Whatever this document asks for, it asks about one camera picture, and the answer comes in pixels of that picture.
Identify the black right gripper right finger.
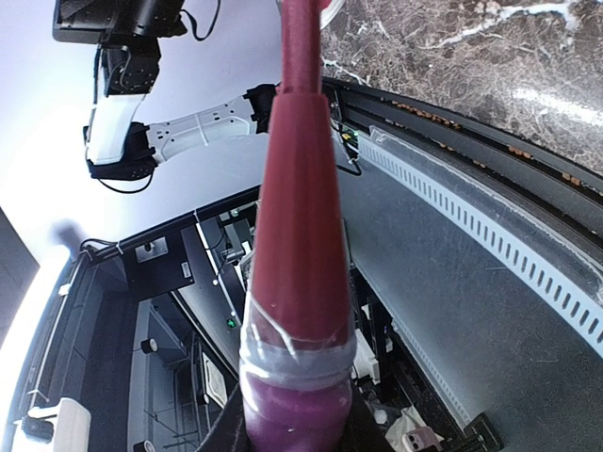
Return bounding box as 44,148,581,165
341,393,394,452

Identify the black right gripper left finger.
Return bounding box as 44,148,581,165
195,385,250,452

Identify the pink racket top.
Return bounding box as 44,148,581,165
239,1,356,451

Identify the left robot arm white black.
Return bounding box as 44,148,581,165
53,1,280,182

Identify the pink phone on floor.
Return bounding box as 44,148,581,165
401,427,443,452

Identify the white device lower left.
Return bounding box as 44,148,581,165
9,397,91,452

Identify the grey cable duct front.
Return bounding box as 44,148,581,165
358,127,602,353

